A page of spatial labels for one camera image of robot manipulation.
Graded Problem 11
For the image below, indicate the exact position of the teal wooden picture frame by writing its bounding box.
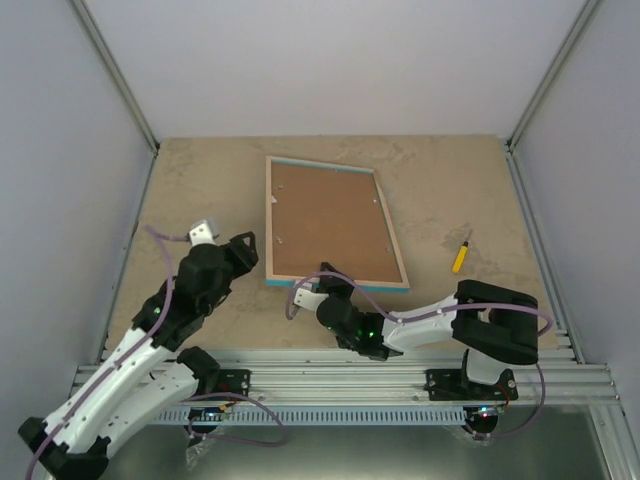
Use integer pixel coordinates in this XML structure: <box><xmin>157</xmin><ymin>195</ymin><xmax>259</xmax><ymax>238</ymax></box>
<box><xmin>263</xmin><ymin>155</ymin><xmax>412</xmax><ymax>292</ymax></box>

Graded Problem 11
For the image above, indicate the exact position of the yellow handled screwdriver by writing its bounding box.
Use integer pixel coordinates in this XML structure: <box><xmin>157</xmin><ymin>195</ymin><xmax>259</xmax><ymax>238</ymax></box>
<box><xmin>451</xmin><ymin>232</ymin><xmax>472</xmax><ymax>274</ymax></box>

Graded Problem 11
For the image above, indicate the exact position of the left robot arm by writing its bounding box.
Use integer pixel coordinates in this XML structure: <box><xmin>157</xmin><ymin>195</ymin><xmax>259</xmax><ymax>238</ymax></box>
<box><xmin>18</xmin><ymin>222</ymin><xmax>258</xmax><ymax>479</ymax></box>

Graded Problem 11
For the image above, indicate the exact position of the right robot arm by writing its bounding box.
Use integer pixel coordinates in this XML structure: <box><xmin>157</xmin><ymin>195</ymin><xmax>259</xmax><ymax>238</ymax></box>
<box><xmin>315</xmin><ymin>262</ymin><xmax>539</xmax><ymax>399</ymax></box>

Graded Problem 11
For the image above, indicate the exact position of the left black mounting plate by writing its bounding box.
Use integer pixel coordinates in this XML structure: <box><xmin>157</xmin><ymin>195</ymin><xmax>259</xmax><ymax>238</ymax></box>
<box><xmin>191</xmin><ymin>369</ymin><xmax>251</xmax><ymax>403</ymax></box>

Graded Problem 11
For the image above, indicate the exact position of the black mounting plate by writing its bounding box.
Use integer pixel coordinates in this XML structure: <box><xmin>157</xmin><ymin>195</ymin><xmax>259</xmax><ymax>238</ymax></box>
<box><xmin>191</xmin><ymin>369</ymin><xmax>251</xmax><ymax>403</ymax></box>
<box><xmin>424</xmin><ymin>369</ymin><xmax>519</xmax><ymax>402</ymax></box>

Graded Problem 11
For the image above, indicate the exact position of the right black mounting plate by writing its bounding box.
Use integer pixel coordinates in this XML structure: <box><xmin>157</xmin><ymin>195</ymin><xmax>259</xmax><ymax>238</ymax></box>
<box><xmin>424</xmin><ymin>369</ymin><xmax>519</xmax><ymax>402</ymax></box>

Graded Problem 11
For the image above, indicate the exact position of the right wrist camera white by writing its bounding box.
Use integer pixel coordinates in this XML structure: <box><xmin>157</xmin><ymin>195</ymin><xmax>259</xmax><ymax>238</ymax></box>
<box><xmin>292</xmin><ymin>282</ymin><xmax>328</xmax><ymax>314</ymax></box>

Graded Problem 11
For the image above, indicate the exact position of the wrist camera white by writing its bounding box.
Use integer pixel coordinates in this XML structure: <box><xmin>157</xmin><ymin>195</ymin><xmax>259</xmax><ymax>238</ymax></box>
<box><xmin>188</xmin><ymin>218</ymin><xmax>220</xmax><ymax>247</ymax></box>
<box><xmin>292</xmin><ymin>282</ymin><xmax>328</xmax><ymax>314</ymax></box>

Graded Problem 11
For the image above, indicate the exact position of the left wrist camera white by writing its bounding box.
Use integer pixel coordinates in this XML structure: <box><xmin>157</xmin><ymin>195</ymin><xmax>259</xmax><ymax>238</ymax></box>
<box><xmin>188</xmin><ymin>218</ymin><xmax>220</xmax><ymax>247</ymax></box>

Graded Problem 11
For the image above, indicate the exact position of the brown frame backing board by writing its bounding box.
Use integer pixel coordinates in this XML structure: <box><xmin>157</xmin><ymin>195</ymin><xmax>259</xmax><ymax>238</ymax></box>
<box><xmin>270</xmin><ymin>162</ymin><xmax>405</xmax><ymax>280</ymax></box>

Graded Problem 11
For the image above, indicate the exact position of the aluminium rail base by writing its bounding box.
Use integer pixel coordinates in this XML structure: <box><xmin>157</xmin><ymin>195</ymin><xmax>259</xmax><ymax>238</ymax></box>
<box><xmin>69</xmin><ymin>347</ymin><xmax>621</xmax><ymax>409</ymax></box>

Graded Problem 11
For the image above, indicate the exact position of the slotted cable duct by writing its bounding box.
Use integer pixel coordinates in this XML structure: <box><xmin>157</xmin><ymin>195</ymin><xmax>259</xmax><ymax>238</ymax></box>
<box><xmin>151</xmin><ymin>405</ymin><xmax>466</xmax><ymax>427</ymax></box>

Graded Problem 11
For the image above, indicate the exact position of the left aluminium corner post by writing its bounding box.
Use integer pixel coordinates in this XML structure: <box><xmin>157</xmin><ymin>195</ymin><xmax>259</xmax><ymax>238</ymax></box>
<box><xmin>67</xmin><ymin>0</ymin><xmax>160</xmax><ymax>155</ymax></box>

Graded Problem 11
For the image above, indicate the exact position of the aluminium corner post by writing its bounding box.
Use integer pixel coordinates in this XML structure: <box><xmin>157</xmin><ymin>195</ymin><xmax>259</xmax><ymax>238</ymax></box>
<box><xmin>504</xmin><ymin>0</ymin><xmax>606</xmax><ymax>151</ymax></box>
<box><xmin>67</xmin><ymin>0</ymin><xmax>160</xmax><ymax>155</ymax></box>

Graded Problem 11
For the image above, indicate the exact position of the right aluminium corner post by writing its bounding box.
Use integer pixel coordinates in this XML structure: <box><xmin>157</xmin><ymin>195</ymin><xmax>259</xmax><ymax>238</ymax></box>
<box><xmin>504</xmin><ymin>0</ymin><xmax>606</xmax><ymax>151</ymax></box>

